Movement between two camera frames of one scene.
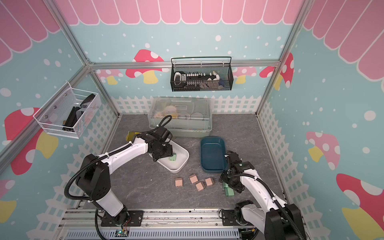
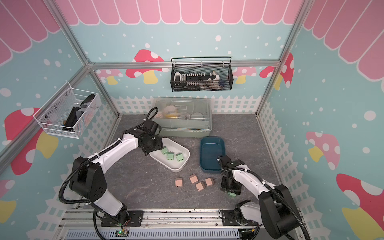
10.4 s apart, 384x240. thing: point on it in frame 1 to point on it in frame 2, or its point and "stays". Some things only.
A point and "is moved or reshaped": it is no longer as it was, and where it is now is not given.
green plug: x=225 y=185 is moved or reshaped
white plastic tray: x=177 y=166 stays
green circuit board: x=120 y=233 stays
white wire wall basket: x=68 y=112 stays
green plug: x=229 y=191 stays
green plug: x=173 y=158 is moved or reshaped
